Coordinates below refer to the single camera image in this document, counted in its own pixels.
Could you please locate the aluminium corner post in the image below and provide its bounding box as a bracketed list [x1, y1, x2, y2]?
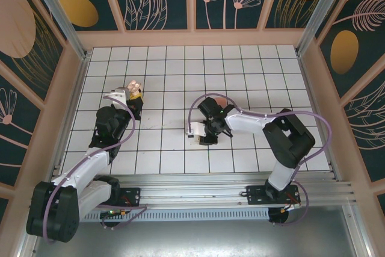
[296, 0, 360, 56]
[23, 0, 93, 61]

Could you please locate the grey metal sheet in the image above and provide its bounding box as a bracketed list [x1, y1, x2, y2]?
[29, 205, 362, 257]

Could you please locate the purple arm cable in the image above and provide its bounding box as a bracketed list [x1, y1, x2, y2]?
[186, 93, 333, 228]
[43, 93, 149, 244]

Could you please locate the slotted grey cable duct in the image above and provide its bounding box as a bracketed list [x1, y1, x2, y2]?
[42, 209, 271, 222]

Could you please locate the aluminium side rail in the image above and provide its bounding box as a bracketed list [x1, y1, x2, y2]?
[48, 54, 91, 186]
[296, 49, 342, 181]

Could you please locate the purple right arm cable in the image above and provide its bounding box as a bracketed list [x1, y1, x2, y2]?
[186, 93, 333, 228]

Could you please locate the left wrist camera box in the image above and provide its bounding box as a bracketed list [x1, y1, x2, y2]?
[109, 86, 132, 103]

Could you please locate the small wired connector board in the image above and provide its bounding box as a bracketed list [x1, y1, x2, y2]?
[100, 208, 129, 219]
[281, 202, 301, 213]

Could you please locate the beige earbud charging case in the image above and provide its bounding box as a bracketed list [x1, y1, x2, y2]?
[126, 79, 144, 94]

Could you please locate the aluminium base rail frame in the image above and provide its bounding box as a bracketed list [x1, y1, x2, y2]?
[28, 173, 357, 209]

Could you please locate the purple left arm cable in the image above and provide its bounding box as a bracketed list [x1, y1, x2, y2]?
[43, 93, 149, 244]

